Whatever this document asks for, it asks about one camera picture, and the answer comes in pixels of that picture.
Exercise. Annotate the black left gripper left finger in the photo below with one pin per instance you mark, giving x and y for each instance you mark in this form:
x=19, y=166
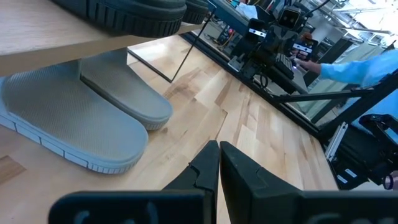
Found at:
x=203, y=174

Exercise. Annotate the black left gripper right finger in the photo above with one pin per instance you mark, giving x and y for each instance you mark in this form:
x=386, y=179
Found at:
x=248, y=193

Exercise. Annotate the black rubber slide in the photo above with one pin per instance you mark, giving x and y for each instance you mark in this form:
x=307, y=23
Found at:
x=196, y=11
x=133, y=15

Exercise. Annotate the grey rubber slide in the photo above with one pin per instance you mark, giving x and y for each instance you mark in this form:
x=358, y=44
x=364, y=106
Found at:
x=130, y=90
x=71, y=118

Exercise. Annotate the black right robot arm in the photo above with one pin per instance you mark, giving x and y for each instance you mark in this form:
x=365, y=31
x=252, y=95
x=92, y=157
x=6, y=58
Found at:
x=255, y=68

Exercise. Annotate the backlit keyboard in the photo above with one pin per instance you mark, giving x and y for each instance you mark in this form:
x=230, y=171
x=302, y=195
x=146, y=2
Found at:
x=284, y=65

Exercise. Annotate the black power box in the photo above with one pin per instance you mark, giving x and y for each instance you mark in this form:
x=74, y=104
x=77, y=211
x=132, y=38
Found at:
x=224, y=36

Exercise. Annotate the black box with label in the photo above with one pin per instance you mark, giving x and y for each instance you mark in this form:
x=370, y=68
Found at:
x=306, y=49

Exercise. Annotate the grey side desk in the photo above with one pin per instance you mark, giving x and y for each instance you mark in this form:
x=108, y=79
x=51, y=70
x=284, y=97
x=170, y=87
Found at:
x=227, y=14

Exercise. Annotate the person's hand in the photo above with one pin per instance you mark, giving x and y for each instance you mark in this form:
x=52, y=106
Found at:
x=308, y=66

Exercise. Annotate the black support beam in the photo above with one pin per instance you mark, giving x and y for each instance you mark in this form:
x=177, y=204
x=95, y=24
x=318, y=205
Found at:
x=326, y=95

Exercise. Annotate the person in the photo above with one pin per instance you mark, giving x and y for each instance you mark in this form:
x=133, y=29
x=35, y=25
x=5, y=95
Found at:
x=367, y=68

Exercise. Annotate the black equipment case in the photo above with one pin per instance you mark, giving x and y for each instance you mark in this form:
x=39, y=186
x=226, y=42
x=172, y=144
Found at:
x=360, y=155

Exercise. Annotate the black diagonal brace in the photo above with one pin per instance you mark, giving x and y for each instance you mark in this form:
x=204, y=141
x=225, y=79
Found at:
x=363, y=104

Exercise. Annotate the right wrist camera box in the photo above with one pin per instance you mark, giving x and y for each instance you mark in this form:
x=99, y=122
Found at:
x=289, y=17

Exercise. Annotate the black aluminium table frame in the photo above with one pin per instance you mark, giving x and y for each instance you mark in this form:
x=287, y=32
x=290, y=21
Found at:
x=289, y=112

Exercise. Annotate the wooden shelf with black frame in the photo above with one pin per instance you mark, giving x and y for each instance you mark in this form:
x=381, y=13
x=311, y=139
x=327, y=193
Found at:
x=46, y=37

